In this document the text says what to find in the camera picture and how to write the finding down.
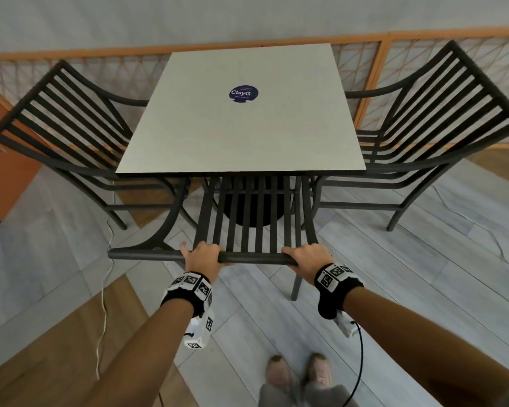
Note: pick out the person's right hand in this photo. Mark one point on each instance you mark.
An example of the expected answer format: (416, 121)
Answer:
(311, 261)

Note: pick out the person's left hand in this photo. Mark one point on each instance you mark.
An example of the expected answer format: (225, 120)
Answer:
(201, 260)

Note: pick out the person's left thumb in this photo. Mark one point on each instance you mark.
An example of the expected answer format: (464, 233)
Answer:
(225, 263)

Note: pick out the person's right thumb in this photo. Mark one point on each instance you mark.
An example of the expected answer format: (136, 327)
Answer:
(290, 255)

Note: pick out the dark metal slatted chair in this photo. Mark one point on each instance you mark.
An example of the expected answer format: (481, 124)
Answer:
(441, 118)
(63, 122)
(254, 257)

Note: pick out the person's left forearm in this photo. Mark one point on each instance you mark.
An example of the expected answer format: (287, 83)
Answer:
(148, 347)

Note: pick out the person's right forearm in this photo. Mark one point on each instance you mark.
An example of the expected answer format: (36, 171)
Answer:
(415, 334)

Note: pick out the black marker wristband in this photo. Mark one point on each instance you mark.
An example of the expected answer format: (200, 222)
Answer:
(193, 288)
(335, 283)

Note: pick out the person's left brown shoe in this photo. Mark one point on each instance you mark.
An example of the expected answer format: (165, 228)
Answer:
(280, 372)

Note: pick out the person's brown shoe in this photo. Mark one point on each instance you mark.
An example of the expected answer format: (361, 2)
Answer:
(280, 372)
(318, 370)

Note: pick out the person's right brown shoe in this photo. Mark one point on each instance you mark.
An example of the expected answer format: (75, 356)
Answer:
(318, 370)

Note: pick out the person's grey trousers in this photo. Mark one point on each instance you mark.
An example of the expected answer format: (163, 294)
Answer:
(305, 396)

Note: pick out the round blue sticker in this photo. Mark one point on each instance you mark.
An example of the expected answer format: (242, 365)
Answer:
(243, 94)

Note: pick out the orange wooden mesh railing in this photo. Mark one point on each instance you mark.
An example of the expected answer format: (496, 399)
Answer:
(375, 71)

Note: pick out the orange wooden cabinet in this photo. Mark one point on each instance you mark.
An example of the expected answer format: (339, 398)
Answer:
(4, 165)

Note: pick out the black table pedestal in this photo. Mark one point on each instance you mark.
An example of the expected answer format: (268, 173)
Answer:
(265, 207)

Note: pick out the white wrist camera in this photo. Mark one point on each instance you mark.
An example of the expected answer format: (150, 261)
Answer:
(348, 326)
(201, 330)

